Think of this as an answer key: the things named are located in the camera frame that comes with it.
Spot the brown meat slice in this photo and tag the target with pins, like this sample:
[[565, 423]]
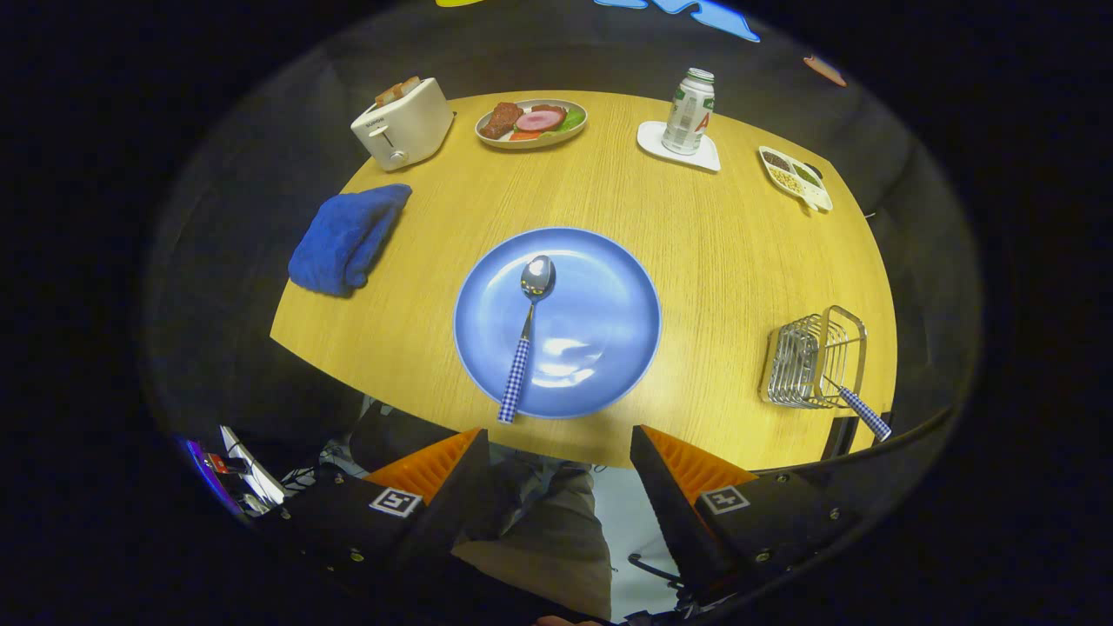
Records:
[[501, 120]]

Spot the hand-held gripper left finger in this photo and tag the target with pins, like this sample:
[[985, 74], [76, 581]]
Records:
[[365, 530]]

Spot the white toaster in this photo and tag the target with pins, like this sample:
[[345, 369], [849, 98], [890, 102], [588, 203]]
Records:
[[409, 130]]

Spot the toast slices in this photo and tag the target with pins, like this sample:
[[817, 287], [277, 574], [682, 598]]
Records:
[[397, 90]]

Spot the person's leg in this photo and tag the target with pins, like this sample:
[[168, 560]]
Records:
[[556, 539]]

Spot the beige food plate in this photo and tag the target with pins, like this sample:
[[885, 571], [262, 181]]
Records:
[[530, 143]]

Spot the blue folded cloth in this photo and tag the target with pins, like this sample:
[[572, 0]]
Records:
[[343, 239]]

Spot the white power strip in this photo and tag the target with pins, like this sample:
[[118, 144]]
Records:
[[252, 465]]

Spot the white divided condiment dish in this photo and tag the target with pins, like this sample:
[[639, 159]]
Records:
[[793, 178]]

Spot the pink ham slice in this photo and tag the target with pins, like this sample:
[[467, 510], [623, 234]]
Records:
[[540, 119]]

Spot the blue round plate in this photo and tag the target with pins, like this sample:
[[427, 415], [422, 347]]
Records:
[[600, 322]]

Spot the white green drink bottle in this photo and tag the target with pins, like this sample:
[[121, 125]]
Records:
[[689, 113]]

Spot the green lettuce leaf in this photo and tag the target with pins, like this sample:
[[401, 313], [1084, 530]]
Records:
[[572, 120]]

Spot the white square coaster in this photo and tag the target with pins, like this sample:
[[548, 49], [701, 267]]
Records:
[[704, 156]]

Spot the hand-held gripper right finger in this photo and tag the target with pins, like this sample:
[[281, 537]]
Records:
[[674, 513]]

